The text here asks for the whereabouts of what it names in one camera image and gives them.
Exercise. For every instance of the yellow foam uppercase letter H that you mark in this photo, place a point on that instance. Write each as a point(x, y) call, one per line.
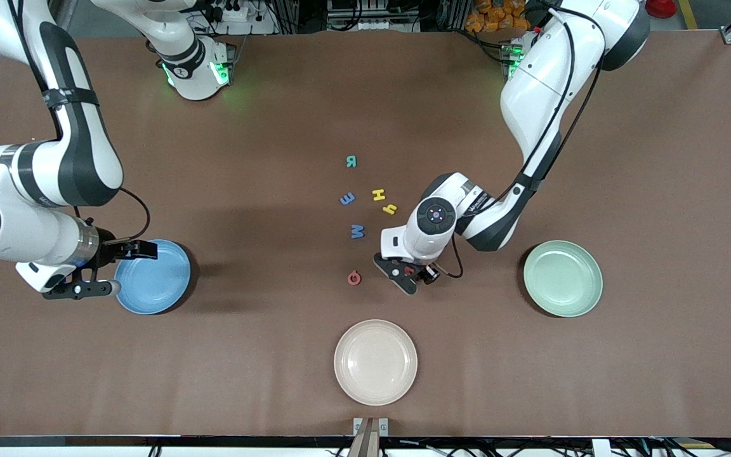
point(378, 195)

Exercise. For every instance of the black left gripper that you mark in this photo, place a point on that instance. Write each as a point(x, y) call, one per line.
point(428, 271)

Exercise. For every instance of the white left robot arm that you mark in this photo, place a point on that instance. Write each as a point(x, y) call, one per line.
point(549, 76)

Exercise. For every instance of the orange packets pile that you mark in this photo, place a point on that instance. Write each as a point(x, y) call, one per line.
point(499, 16)

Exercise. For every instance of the black table edge rail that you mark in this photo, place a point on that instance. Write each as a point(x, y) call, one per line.
point(150, 441)

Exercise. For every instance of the red round object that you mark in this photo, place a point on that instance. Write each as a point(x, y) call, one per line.
point(660, 7)

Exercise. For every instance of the metal table clamp bracket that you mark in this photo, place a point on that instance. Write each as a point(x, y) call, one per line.
point(370, 438)

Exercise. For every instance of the red foam letter Q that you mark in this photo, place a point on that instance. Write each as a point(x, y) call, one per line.
point(349, 278)

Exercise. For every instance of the beige plate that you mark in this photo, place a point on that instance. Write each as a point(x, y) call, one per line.
point(375, 362)

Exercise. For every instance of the white power strip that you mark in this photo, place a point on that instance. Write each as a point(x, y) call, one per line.
point(238, 16)

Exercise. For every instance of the blue foam letter W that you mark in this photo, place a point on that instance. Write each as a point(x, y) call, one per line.
point(357, 232)

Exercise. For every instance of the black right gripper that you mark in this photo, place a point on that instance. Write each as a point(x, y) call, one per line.
point(106, 249)

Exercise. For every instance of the blue foam letter E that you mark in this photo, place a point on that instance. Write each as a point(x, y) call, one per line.
point(347, 199)

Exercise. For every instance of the green plate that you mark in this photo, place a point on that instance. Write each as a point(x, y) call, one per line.
point(562, 279)

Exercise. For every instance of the blue plate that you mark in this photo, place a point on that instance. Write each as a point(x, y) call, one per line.
point(156, 285)

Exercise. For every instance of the yellow foam lowercase letter h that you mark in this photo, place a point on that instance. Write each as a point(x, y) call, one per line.
point(389, 209)

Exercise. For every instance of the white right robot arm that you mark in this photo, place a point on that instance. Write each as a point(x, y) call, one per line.
point(23, 235)

